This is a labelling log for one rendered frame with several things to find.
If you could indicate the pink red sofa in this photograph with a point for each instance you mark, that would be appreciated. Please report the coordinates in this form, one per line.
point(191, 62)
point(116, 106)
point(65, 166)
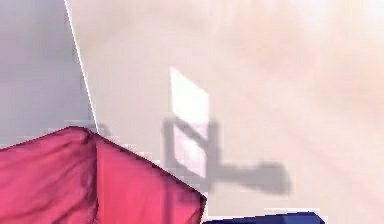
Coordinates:
point(83, 183)

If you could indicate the dark blue box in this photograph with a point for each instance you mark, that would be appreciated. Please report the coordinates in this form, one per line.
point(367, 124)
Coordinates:
point(273, 219)

